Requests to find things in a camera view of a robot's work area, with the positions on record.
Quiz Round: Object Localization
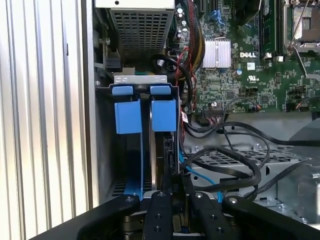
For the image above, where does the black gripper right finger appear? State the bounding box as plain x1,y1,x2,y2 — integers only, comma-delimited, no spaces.
189,191,320,240

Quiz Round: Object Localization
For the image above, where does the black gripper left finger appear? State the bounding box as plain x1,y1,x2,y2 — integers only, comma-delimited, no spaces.
76,191,174,240

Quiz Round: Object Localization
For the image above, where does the black disk power wire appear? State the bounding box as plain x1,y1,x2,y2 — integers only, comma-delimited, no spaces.
161,144,262,213

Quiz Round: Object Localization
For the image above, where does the hard disk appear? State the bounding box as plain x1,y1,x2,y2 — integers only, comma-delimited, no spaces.
111,84,182,201

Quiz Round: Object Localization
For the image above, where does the black disk bay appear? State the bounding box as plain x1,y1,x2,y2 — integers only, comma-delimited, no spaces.
94,82,184,201

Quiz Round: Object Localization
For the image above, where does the black RAM slot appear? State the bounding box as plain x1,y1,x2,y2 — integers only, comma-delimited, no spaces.
275,0,286,61
258,0,266,60

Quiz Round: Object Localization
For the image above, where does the grey metal PC case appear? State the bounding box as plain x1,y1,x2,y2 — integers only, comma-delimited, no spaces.
82,0,320,240

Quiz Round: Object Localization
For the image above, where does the black front panel connector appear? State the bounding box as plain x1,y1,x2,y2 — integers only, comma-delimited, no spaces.
202,101,226,120

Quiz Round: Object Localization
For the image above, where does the green Dell motherboard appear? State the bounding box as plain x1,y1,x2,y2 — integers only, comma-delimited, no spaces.
169,0,320,116

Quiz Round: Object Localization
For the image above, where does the silver finned chipset heatsink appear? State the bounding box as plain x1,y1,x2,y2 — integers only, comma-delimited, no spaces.
201,37,232,69

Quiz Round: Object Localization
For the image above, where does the grey perforated metal cage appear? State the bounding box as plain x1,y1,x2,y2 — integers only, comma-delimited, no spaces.
94,0,176,62

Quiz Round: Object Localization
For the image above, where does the green RAM stick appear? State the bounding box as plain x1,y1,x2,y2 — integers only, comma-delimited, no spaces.
264,0,278,59

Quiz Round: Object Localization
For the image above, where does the CPU socket locking lever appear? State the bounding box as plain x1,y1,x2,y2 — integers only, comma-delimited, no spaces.
289,0,309,52

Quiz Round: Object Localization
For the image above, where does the CPU socket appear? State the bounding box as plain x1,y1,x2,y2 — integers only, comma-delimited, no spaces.
282,0,320,52

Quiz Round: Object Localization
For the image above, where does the blue disk data wire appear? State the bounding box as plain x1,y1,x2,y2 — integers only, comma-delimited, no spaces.
177,147,225,204

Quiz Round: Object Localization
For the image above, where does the thin black wire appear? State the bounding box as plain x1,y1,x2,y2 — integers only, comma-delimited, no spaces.
221,121,320,151

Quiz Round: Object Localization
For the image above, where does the thick black cable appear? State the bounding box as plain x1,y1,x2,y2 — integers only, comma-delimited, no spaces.
151,53,199,112

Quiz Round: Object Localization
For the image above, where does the braided yellow red cable bundle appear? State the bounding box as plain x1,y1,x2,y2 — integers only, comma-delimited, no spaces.
185,0,207,74

